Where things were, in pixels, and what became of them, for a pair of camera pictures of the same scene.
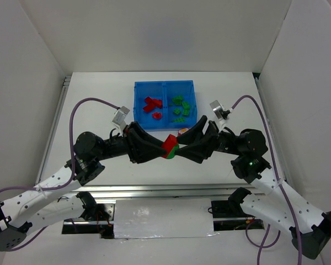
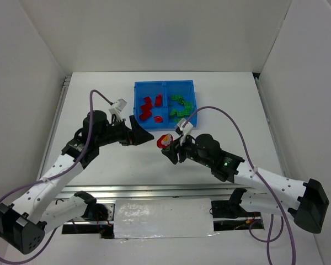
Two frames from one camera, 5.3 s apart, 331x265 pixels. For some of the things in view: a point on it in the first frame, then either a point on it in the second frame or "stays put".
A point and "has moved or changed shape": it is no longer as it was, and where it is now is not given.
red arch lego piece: (156, 115) has moved or changed shape
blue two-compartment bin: (165, 105) stays put
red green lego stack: (170, 146) has moved or changed shape
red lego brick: (149, 101) has moved or changed shape
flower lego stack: (182, 131) has moved or changed shape
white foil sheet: (163, 218) stays put
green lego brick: (177, 111) has moved or changed shape
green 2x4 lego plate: (179, 120) to (186, 112)
